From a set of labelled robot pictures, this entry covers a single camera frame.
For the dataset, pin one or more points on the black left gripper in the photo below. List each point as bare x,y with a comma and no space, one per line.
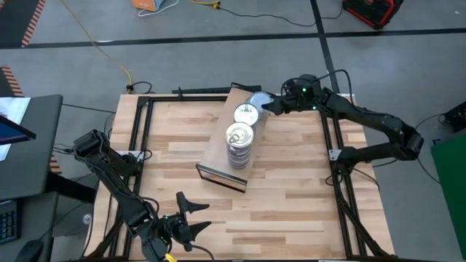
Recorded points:
176,231

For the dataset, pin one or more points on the black flat bar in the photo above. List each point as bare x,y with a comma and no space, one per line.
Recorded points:
204,90

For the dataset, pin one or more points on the grey low desk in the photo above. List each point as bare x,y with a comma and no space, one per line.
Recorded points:
36,218

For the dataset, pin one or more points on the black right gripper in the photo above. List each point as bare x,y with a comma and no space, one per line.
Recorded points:
302,96

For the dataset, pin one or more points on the small white round object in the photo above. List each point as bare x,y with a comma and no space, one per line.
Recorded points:
86,218

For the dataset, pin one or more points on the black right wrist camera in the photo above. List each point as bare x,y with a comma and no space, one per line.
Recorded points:
287,87

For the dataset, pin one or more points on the black keyboard with lit keys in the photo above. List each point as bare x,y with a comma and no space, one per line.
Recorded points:
8,222

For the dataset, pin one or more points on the black mat with orange stripes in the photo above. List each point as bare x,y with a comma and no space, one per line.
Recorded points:
14,22
7,83

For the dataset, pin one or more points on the red and black case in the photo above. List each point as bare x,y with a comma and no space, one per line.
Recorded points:
375,11

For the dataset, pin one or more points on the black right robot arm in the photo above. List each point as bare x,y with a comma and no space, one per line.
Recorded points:
378,122

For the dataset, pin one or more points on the green mat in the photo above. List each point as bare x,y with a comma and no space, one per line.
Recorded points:
451,189

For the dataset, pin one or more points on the black device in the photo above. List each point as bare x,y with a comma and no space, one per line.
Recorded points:
457,116

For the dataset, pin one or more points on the orange cardboard box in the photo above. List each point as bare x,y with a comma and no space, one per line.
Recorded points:
145,4

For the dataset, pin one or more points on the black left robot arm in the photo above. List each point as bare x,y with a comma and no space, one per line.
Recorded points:
116,185

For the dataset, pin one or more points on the dark monitor with purple screen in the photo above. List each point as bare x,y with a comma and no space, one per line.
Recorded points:
11,132

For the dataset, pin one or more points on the black computer mouse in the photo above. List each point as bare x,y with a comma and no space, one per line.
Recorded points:
28,252

